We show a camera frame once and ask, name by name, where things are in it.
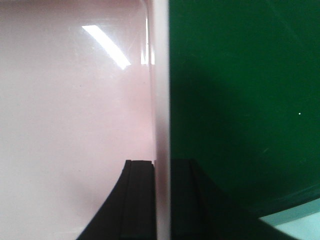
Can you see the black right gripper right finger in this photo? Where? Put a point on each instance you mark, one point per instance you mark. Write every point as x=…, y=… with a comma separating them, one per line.
x=200, y=210

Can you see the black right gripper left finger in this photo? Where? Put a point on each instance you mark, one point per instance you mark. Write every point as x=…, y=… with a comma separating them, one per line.
x=129, y=212

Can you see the pink plastic bin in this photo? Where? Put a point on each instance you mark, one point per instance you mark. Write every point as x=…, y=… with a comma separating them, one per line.
x=77, y=94

